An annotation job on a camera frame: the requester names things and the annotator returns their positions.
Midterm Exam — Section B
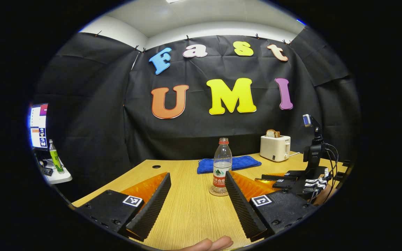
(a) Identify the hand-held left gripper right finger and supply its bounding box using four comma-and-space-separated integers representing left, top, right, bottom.
224, 171, 317, 242

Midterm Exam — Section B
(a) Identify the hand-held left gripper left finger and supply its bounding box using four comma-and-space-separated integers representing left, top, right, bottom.
74, 172, 172, 242

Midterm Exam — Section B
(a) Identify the green drink bottle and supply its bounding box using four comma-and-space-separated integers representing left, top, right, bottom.
49, 139, 65, 174

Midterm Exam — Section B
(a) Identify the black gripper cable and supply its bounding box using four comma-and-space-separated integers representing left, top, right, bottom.
321, 144, 340, 201

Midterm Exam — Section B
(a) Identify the round cork coaster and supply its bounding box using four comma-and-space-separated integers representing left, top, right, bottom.
209, 185, 230, 197

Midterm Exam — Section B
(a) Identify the white side table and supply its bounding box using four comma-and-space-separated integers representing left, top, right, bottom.
42, 159, 73, 184

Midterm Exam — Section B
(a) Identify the computer monitor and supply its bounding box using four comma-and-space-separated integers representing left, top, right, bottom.
29, 103, 49, 151

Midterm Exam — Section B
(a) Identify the clear plastic water bottle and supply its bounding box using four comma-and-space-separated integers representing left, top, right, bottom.
213, 138, 232, 194

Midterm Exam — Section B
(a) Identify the blue folded towel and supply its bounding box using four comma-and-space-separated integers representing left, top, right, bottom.
197, 155, 262, 174

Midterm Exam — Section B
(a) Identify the white toaster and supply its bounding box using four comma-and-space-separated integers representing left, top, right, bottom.
260, 135, 291, 162

